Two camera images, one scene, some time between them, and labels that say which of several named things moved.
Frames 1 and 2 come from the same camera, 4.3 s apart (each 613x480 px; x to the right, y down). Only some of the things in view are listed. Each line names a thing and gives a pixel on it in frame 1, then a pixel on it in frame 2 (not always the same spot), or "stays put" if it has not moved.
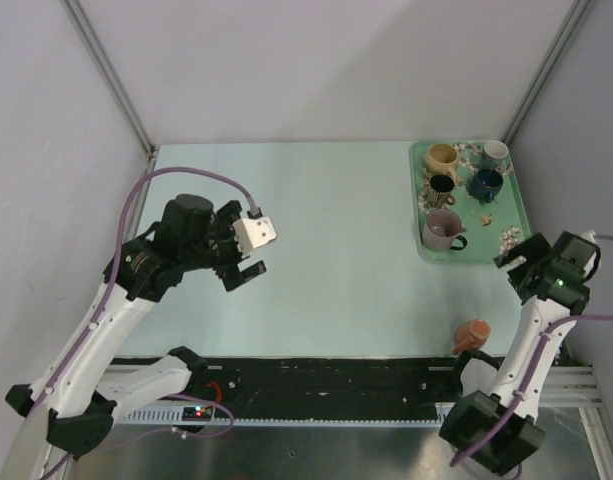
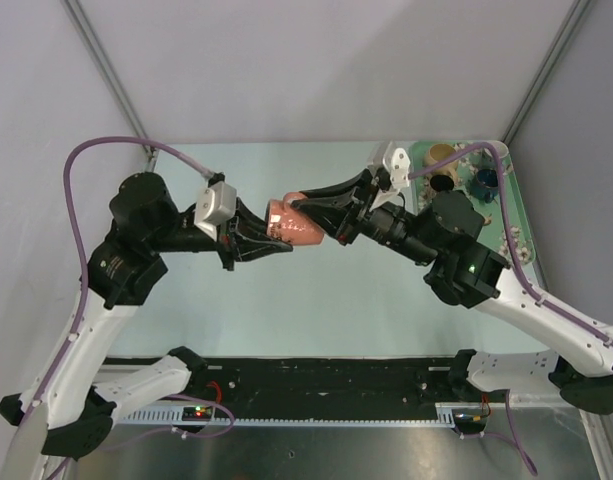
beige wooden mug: [442, 159] stays put
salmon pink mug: [471, 336] to [288, 223]
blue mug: [485, 186] stays put
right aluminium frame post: [577, 11] stays put
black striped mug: [438, 194] stays put
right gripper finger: [531, 248] to [362, 180]
